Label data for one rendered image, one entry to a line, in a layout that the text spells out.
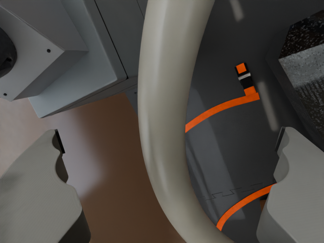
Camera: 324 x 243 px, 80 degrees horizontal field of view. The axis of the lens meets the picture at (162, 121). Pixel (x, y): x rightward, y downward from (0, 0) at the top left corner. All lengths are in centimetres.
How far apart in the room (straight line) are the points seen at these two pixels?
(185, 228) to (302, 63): 66
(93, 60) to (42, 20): 15
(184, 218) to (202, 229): 3
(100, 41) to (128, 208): 176
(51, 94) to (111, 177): 136
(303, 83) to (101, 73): 64
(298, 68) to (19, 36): 78
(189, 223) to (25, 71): 59
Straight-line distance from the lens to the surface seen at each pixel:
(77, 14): 68
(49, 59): 61
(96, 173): 211
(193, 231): 18
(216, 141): 146
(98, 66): 64
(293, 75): 78
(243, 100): 137
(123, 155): 181
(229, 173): 157
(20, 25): 57
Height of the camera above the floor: 136
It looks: 63 degrees down
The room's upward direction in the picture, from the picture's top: 131 degrees counter-clockwise
